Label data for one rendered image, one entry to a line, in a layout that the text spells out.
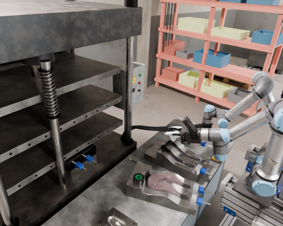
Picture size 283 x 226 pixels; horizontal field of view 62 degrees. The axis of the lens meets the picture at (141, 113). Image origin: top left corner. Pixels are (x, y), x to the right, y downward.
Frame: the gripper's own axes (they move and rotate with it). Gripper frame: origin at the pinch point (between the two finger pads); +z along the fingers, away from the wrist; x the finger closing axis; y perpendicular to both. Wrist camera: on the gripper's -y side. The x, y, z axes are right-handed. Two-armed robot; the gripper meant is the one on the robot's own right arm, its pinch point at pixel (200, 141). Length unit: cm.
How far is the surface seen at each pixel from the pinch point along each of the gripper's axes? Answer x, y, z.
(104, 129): -50, -69, -9
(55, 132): -101, -62, -34
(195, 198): -58, 22, 7
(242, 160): 131, 25, 95
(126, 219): -98, -6, 8
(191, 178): -36.0, 9.8, 11.7
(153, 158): -36.0, -25.6, 9.5
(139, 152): -32, -43, 15
